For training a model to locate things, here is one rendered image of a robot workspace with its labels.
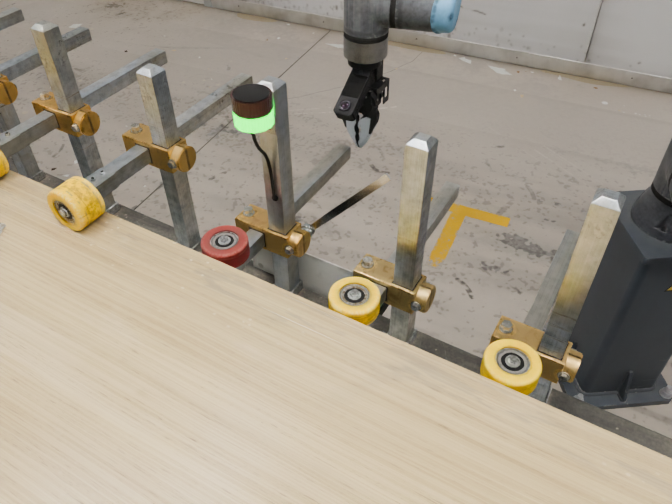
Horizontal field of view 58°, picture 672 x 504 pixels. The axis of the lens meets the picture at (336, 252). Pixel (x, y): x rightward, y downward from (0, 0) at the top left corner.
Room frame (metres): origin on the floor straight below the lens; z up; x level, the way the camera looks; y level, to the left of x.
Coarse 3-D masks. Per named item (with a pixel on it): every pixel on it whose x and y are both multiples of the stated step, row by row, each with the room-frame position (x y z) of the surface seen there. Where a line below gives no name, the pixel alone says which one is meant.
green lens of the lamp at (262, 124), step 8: (272, 112) 0.79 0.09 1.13; (240, 120) 0.77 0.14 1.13; (248, 120) 0.77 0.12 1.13; (256, 120) 0.77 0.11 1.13; (264, 120) 0.78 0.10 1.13; (272, 120) 0.79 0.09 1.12; (240, 128) 0.78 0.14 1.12; (248, 128) 0.77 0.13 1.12; (256, 128) 0.77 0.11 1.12; (264, 128) 0.78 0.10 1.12
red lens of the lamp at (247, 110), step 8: (232, 96) 0.79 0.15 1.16; (232, 104) 0.79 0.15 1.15; (240, 104) 0.77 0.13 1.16; (248, 104) 0.77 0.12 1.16; (256, 104) 0.77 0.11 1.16; (264, 104) 0.78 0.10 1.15; (272, 104) 0.80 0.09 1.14; (240, 112) 0.77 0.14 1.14; (248, 112) 0.77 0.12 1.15; (256, 112) 0.77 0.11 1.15; (264, 112) 0.78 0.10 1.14
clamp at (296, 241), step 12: (240, 216) 0.87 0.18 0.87; (252, 216) 0.87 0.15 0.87; (264, 216) 0.87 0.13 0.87; (252, 228) 0.84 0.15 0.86; (264, 228) 0.83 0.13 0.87; (300, 228) 0.85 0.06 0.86; (264, 240) 0.83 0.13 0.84; (276, 240) 0.82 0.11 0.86; (288, 240) 0.81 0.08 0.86; (300, 240) 0.81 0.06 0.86; (276, 252) 0.82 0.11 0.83; (288, 252) 0.80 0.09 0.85; (300, 252) 0.81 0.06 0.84
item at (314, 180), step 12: (336, 156) 1.08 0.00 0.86; (348, 156) 1.10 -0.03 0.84; (324, 168) 1.03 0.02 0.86; (336, 168) 1.06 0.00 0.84; (300, 180) 0.99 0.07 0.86; (312, 180) 0.99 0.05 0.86; (324, 180) 1.02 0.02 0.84; (300, 192) 0.95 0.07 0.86; (312, 192) 0.98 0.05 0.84; (300, 204) 0.94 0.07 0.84; (252, 240) 0.81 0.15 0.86; (252, 252) 0.80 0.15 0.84
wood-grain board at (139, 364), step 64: (0, 192) 0.91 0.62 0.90; (0, 256) 0.73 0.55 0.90; (64, 256) 0.73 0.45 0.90; (128, 256) 0.73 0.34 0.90; (192, 256) 0.73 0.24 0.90; (0, 320) 0.60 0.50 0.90; (64, 320) 0.59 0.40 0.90; (128, 320) 0.59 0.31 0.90; (192, 320) 0.59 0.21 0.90; (256, 320) 0.59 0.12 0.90; (320, 320) 0.59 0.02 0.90; (0, 384) 0.48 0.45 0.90; (64, 384) 0.48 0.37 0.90; (128, 384) 0.48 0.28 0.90; (192, 384) 0.48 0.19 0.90; (256, 384) 0.48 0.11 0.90; (320, 384) 0.48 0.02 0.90; (384, 384) 0.48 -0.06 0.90; (448, 384) 0.48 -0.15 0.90; (0, 448) 0.39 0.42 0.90; (64, 448) 0.39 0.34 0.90; (128, 448) 0.39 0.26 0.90; (192, 448) 0.39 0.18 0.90; (256, 448) 0.39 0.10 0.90; (320, 448) 0.39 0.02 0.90; (384, 448) 0.38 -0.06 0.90; (448, 448) 0.38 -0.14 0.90; (512, 448) 0.38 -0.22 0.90; (576, 448) 0.38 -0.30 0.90; (640, 448) 0.38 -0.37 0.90
